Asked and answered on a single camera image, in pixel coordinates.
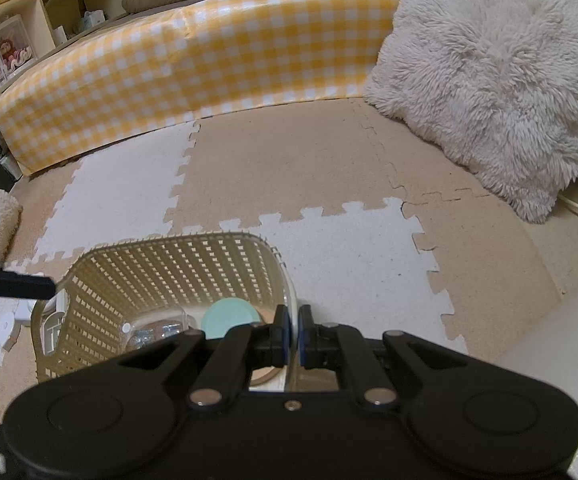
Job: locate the white round tape measure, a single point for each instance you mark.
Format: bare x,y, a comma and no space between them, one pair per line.
11,324

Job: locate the yellow checkered bed cover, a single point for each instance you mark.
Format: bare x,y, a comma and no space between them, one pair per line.
210,58

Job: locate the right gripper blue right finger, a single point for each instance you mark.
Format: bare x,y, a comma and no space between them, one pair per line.
343,350

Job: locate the clear box of screws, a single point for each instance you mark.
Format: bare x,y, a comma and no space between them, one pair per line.
153,326

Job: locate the doll in clear case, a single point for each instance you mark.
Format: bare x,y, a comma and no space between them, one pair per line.
16,49

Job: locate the wooden wall shelf unit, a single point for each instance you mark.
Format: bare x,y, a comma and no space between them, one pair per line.
34,20

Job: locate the cream plastic woven basket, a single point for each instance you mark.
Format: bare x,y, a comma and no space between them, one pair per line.
109,285

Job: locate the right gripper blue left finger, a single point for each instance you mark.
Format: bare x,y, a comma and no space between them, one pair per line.
244,349

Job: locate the mint green round tin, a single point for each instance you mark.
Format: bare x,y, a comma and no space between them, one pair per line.
225,314

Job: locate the right fluffy white cushion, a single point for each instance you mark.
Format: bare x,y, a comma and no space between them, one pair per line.
493,83

